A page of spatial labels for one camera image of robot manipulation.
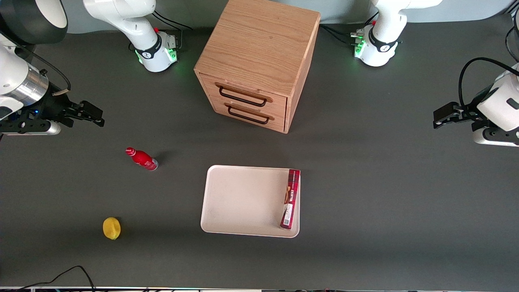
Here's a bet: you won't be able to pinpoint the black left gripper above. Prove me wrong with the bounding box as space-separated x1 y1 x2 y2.
433 87 494 130

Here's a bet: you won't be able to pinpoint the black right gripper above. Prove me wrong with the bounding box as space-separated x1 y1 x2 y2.
19 87 105 128

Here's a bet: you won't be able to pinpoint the red coke bottle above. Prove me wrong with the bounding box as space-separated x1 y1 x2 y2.
125 147 159 171

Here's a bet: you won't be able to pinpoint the white rectangular tray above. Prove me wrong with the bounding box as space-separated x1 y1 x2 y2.
200 165 301 238

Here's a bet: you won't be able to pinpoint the yellow lemon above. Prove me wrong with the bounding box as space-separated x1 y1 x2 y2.
103 217 121 240

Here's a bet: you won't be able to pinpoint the wooden drawer front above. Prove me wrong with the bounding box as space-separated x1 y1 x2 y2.
208 97 287 133
198 73 289 117

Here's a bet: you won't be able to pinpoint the long red snack box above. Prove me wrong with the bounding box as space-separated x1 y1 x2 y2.
279 169 301 230

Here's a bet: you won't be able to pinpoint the wooden drawer cabinet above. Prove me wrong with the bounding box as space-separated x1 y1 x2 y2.
193 0 321 135

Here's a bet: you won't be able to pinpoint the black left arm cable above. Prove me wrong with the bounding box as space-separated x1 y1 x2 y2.
458 57 519 108

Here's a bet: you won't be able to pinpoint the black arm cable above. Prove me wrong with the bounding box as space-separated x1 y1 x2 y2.
458 57 519 108
15 45 72 96

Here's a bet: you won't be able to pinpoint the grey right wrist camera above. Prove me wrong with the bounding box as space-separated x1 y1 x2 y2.
0 120 62 136

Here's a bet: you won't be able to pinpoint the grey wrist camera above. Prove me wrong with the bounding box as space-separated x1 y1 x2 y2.
0 120 62 136
473 127 519 147

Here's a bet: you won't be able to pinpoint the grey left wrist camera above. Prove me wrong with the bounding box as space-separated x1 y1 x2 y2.
473 127 519 147

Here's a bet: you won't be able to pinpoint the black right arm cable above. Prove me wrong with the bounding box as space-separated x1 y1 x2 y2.
15 45 72 96

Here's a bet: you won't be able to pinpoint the black looped cable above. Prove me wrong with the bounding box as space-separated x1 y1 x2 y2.
504 11 519 62

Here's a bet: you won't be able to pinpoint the black right base cables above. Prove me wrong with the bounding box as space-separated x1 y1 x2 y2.
129 10 194 52

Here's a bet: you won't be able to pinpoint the black base cables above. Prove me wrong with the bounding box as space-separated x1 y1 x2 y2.
320 11 380 46
129 10 194 52

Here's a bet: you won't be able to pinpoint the black left base cables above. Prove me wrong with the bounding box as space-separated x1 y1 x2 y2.
320 11 380 46

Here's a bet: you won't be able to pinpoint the black wire drawer handle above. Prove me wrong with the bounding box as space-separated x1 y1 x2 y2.
219 86 268 108
227 105 270 125

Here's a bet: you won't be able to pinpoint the black cable at table edge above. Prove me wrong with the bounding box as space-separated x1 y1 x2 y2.
15 265 97 292

